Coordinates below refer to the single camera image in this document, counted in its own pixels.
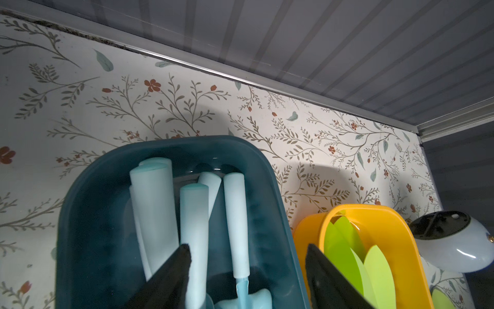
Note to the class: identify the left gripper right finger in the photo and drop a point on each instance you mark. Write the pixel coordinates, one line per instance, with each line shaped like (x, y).
(328, 287)

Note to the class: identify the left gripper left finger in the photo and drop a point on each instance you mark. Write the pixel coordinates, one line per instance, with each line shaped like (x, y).
(168, 286)

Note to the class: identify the green shovel wooden handle pair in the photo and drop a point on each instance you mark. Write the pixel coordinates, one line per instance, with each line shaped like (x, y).
(380, 290)

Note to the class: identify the blue shovel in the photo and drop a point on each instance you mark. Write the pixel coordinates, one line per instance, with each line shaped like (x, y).
(213, 182)
(237, 224)
(194, 230)
(153, 204)

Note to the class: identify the teal storage box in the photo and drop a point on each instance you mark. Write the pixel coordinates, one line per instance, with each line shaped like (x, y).
(98, 259)

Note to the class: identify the yellow storage box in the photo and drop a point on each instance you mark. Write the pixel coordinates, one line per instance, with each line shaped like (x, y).
(380, 226)

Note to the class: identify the white round lamp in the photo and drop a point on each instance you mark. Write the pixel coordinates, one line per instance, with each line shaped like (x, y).
(453, 241)

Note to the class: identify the floral table mat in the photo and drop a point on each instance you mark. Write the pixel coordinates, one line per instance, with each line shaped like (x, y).
(67, 100)

